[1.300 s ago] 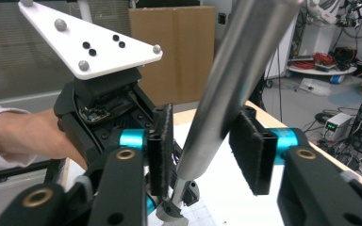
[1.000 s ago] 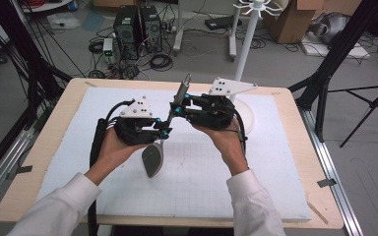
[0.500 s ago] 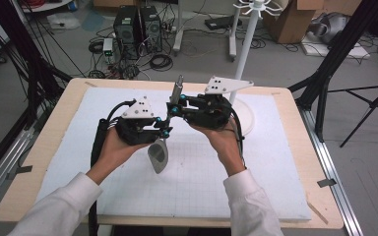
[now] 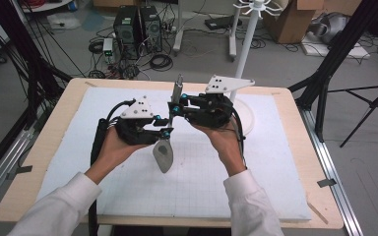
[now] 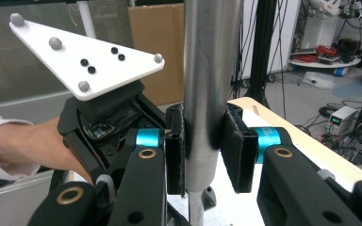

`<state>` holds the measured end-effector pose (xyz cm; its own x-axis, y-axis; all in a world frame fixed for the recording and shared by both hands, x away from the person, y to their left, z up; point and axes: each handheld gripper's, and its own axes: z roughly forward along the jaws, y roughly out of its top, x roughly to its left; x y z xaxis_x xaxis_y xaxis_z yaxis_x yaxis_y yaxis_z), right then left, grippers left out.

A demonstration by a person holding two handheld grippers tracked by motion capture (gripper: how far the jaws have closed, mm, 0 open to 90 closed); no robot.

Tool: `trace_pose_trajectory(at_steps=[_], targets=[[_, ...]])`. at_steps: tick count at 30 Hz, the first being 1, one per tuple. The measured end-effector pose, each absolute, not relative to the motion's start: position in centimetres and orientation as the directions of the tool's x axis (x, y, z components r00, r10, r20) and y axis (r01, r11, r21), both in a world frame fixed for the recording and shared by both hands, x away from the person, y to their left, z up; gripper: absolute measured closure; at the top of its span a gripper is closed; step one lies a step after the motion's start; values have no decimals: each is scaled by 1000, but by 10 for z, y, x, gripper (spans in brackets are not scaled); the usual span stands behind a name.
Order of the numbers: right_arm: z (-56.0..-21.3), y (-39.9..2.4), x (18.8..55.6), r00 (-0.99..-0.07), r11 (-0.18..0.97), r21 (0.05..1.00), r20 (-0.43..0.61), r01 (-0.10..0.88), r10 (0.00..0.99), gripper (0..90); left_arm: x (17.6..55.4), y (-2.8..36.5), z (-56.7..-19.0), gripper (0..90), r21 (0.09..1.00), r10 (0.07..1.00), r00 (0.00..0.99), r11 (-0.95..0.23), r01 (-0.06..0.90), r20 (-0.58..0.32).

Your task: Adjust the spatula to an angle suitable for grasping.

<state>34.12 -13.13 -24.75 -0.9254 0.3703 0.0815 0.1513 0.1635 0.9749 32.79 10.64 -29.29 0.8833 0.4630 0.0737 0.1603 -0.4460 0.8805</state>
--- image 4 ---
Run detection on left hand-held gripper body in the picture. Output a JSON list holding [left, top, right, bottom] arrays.
[[115, 95, 158, 147]]

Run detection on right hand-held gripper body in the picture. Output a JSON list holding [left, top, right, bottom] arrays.
[[190, 75, 256, 129]]

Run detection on grey spoon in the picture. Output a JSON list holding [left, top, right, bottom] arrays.
[[152, 74, 185, 174]]

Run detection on person's left hand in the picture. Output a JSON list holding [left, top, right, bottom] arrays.
[[99, 127, 151, 166]]

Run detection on person's right hand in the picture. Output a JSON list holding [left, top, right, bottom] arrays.
[[191, 118, 244, 161]]

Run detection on white foam mat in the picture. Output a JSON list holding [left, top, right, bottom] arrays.
[[36, 87, 313, 221]]

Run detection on white desk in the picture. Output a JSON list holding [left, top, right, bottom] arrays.
[[172, 0, 242, 62]]

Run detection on white hook stand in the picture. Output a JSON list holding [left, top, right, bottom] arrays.
[[228, 0, 279, 136]]

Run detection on black computer tower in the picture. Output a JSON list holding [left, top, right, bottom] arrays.
[[139, 4, 163, 53], [112, 5, 142, 60]]

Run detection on black flat device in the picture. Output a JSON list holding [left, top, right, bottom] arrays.
[[204, 15, 244, 30]]

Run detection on small box with green light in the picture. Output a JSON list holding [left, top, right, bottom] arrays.
[[102, 37, 115, 64]]

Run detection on large cardboard box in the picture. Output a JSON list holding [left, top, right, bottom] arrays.
[[263, 0, 363, 44]]

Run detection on black tape piece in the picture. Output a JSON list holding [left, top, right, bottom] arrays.
[[317, 178, 338, 189], [14, 165, 33, 175]]

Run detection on small cardboard box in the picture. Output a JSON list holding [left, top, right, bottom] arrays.
[[93, 0, 139, 8]]

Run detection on white flat board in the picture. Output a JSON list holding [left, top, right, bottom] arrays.
[[300, 40, 372, 60]]

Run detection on grey plastic appliance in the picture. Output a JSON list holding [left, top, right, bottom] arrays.
[[308, 12, 348, 43]]

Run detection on round white table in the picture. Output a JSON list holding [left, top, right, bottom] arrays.
[[21, 0, 75, 14]]

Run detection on black tripod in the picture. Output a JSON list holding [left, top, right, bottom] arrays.
[[328, 78, 378, 148]]

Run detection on red items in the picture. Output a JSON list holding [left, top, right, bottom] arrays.
[[21, 0, 47, 9]]

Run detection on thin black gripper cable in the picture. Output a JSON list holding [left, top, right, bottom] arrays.
[[230, 109, 248, 170]]

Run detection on black cable coil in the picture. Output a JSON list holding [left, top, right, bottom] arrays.
[[149, 53, 174, 72], [88, 39, 104, 55]]

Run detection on black frame post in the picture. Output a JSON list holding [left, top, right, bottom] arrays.
[[0, 0, 75, 185], [288, 0, 378, 143]]

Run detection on aluminium rail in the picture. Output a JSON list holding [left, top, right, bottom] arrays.
[[0, 129, 37, 214], [299, 107, 363, 236]]

